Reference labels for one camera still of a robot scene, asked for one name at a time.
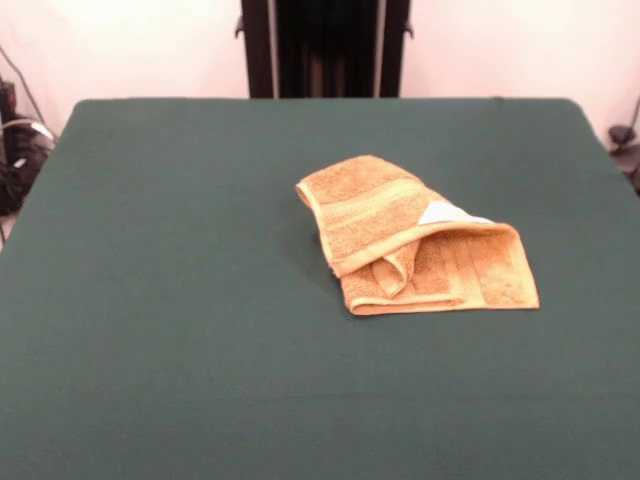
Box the orange terry towel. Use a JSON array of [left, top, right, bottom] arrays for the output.
[[294, 153, 542, 317]]

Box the dark green table cloth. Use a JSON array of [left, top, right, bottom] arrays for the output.
[[0, 97, 640, 480]]

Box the black metal stand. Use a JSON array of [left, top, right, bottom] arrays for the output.
[[233, 0, 415, 100]]

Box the black cable bundle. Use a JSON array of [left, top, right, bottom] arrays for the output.
[[0, 117, 57, 217]]

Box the black clamp with cable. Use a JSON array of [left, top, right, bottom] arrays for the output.
[[607, 124, 640, 194]]

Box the small black wall device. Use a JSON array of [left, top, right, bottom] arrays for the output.
[[0, 79, 19, 121]]

